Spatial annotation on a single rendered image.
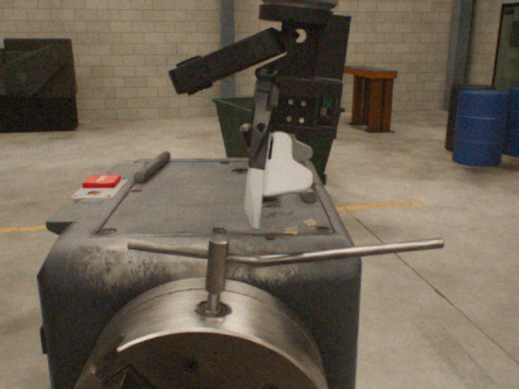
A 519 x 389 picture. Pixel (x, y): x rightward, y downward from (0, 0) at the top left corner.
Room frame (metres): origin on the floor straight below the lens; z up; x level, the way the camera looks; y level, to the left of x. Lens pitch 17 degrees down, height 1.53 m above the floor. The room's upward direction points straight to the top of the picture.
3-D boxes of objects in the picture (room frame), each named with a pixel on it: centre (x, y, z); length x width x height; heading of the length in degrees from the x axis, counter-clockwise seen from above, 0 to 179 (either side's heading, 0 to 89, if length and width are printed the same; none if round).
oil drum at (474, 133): (6.48, -2.74, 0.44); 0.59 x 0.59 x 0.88
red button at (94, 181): (0.97, 0.31, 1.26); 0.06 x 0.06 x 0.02; 1
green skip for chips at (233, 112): (5.61, -0.14, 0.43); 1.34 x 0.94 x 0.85; 23
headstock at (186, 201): (0.93, 0.10, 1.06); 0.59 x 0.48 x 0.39; 1
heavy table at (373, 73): (9.36, -1.86, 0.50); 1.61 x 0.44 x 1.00; 11
